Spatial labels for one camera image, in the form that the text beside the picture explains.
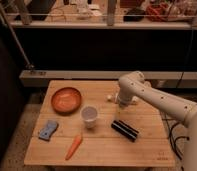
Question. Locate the beige wooden gripper finger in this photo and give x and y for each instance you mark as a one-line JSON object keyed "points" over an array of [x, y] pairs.
{"points": [[119, 113]]}

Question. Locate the white clear plastic bottle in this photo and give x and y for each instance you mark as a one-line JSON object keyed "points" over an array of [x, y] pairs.
{"points": [[113, 98]]}

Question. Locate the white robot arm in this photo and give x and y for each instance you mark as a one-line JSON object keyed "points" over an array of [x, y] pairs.
{"points": [[182, 110]]}

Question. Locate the black cylindrical box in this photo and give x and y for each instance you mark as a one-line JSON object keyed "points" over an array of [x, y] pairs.
{"points": [[125, 130]]}

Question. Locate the translucent plastic cup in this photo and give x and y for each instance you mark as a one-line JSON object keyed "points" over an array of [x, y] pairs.
{"points": [[89, 116]]}

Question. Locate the orange carrot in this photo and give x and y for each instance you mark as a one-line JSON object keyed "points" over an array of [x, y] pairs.
{"points": [[75, 144]]}

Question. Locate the orange round plate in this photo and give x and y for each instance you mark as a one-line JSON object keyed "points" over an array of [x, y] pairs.
{"points": [[66, 100]]}

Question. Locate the blue sponge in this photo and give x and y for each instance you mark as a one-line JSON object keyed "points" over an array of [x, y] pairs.
{"points": [[46, 132]]}

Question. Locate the upper shelf with clutter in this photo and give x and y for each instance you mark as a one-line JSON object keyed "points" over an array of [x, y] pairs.
{"points": [[101, 14]]}

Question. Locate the metal diagonal pole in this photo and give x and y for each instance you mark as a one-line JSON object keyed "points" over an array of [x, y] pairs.
{"points": [[29, 66]]}

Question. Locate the grey metal rail beam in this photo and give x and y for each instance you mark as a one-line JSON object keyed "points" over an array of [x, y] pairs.
{"points": [[41, 78]]}

